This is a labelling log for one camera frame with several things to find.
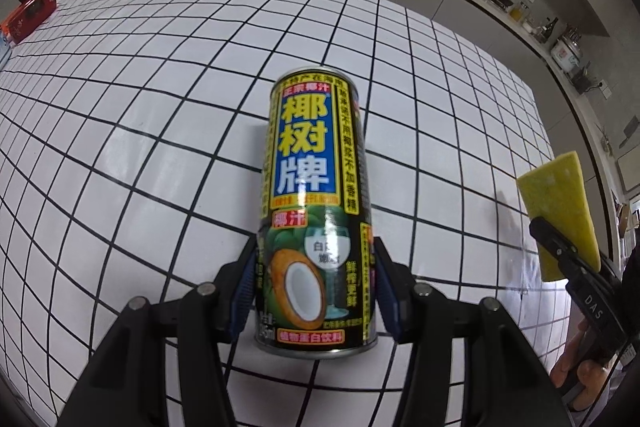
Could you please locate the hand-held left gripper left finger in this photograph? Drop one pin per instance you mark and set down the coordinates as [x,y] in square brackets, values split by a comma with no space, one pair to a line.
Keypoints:
[242,302]

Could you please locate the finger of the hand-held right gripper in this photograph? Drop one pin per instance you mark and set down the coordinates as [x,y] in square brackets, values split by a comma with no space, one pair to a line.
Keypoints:
[612,277]
[560,249]

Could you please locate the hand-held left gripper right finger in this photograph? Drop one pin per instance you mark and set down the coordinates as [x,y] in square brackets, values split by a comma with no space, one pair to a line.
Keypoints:
[389,294]

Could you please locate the yellow sponge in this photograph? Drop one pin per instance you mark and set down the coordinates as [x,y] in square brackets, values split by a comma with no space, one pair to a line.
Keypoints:
[560,192]

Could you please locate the black coconut juice can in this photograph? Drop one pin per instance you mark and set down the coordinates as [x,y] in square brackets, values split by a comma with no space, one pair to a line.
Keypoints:
[315,187]

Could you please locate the person's right hand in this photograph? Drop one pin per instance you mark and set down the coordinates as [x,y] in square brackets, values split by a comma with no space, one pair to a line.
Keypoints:
[587,377]

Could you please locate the white cutting board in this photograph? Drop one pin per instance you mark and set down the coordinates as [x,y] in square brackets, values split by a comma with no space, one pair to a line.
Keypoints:
[627,172]

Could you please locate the black cleaver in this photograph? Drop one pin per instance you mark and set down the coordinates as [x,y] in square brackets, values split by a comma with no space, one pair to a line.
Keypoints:
[629,134]

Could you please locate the black utensil holder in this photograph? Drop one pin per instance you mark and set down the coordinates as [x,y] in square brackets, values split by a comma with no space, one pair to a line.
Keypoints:
[584,79]

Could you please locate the white rice cooker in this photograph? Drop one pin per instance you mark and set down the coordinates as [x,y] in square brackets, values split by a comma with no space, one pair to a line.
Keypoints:
[566,49]

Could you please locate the dark glass bottle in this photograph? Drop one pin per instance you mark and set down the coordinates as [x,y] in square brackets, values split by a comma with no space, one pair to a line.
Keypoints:
[550,31]

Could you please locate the orange juice bottle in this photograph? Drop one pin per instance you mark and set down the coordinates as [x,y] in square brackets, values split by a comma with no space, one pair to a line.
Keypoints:
[518,12]

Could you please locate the small red cooking pot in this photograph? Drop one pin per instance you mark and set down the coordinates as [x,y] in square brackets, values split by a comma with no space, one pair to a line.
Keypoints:
[30,14]

